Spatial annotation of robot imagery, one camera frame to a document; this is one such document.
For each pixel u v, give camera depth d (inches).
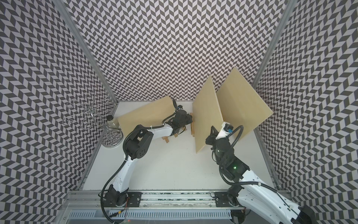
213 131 27.2
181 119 32.0
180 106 38.0
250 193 23.5
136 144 23.5
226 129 23.1
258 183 18.4
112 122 37.9
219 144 21.3
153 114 41.4
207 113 28.4
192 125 37.9
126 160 23.4
